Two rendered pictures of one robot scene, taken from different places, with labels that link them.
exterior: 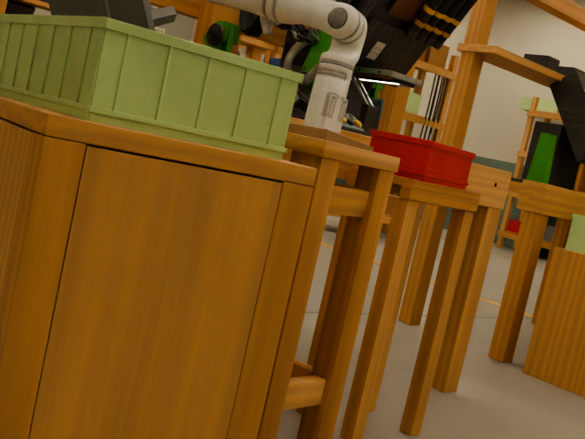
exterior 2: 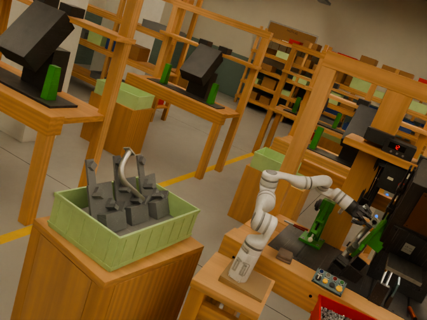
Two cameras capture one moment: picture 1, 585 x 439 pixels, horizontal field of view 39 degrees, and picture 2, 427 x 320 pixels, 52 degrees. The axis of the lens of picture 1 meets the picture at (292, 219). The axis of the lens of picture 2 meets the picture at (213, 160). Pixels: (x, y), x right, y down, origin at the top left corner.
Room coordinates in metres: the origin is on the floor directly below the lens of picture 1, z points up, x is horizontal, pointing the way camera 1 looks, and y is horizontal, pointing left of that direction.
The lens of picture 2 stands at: (1.15, -1.47, 1.87)
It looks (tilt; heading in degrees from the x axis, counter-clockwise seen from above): 17 degrees down; 64
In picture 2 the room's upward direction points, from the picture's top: 20 degrees clockwise
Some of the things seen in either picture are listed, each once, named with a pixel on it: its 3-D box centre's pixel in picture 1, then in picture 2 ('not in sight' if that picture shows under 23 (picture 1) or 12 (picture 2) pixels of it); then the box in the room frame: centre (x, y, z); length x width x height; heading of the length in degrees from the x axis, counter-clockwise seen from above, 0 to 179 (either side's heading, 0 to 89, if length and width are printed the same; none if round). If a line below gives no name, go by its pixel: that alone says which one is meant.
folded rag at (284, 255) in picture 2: not in sight; (284, 255); (2.48, 0.13, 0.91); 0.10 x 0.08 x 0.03; 51
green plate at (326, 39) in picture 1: (331, 48); (379, 235); (2.87, 0.00, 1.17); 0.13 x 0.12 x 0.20; 133
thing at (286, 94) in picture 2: not in sight; (297, 82); (7.68, 8.80, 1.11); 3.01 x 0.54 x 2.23; 133
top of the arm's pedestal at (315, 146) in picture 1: (316, 146); (234, 283); (2.16, -0.02, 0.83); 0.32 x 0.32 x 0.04; 50
